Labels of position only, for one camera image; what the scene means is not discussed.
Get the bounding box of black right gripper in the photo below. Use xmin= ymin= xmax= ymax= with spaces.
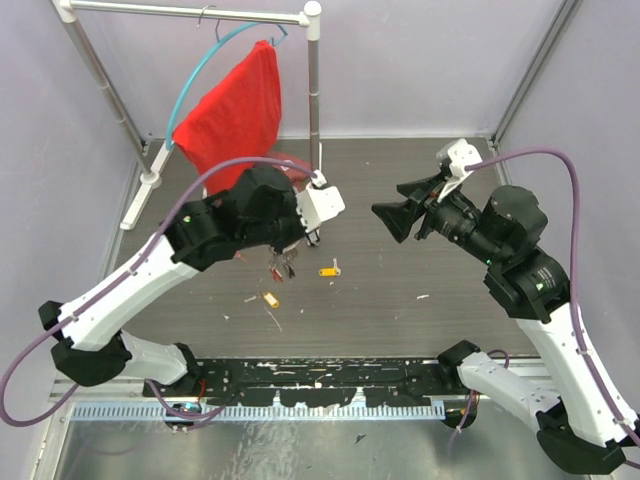
xmin=372 ymin=168 xmax=506 ymax=267

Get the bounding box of keyring with tagged keys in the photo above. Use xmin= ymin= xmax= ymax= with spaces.
xmin=269 ymin=247 xmax=298 ymax=283

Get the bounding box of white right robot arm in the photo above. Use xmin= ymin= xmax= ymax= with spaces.
xmin=371 ymin=174 xmax=632 ymax=475

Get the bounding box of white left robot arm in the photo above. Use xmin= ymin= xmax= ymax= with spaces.
xmin=39 ymin=164 xmax=305 ymax=396

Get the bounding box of dark red crumpled shirt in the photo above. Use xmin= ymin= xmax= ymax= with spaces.
xmin=269 ymin=151 xmax=313 ymax=191

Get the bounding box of bright red shirt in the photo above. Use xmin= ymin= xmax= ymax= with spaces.
xmin=172 ymin=41 xmax=282 ymax=174

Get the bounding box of teal clothes hanger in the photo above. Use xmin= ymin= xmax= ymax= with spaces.
xmin=165 ymin=18 xmax=289 ymax=152

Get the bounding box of silver white clothes rack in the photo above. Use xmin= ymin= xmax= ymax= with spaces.
xmin=49 ymin=0 xmax=327 ymax=231

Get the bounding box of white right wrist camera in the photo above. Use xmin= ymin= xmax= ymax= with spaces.
xmin=436 ymin=138 xmax=483 ymax=203

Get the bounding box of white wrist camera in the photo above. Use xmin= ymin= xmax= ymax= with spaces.
xmin=296 ymin=170 xmax=346 ymax=247
xmin=436 ymin=138 xmax=483 ymax=203

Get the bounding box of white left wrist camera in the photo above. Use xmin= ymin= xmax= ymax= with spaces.
xmin=296 ymin=170 xmax=346 ymax=247

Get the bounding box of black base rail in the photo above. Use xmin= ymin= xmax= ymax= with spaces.
xmin=156 ymin=357 xmax=469 ymax=408

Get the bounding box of grey slotted cable duct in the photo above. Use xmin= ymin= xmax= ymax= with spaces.
xmin=69 ymin=401 xmax=446 ymax=422

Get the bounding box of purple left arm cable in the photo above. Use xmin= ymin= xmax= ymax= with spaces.
xmin=0 ymin=155 xmax=326 ymax=427

